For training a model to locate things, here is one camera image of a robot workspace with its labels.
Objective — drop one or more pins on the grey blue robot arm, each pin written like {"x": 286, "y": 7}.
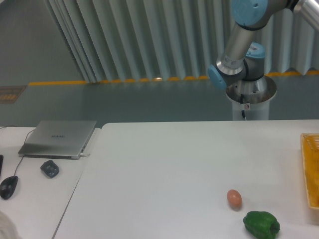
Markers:
{"x": 251, "y": 16}

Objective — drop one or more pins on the green bell pepper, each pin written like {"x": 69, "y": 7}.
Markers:
{"x": 261, "y": 224}

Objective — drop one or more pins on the white folding partition screen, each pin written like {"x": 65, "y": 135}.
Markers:
{"x": 133, "y": 40}

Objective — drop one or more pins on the silver closed laptop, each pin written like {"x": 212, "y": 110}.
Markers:
{"x": 58, "y": 139}

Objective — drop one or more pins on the brown egg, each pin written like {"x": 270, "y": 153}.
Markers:
{"x": 234, "y": 198}

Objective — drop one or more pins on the small black plastic holder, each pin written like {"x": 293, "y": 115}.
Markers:
{"x": 50, "y": 169}

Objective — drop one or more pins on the yellow plastic basket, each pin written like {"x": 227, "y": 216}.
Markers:
{"x": 310, "y": 156}

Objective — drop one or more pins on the black device at edge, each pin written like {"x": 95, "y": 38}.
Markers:
{"x": 1, "y": 164}

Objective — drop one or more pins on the black computer mouse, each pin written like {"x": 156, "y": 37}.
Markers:
{"x": 8, "y": 186}

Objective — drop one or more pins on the white printed bag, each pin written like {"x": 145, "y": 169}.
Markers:
{"x": 7, "y": 228}

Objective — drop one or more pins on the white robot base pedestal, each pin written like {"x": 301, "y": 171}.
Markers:
{"x": 251, "y": 99}

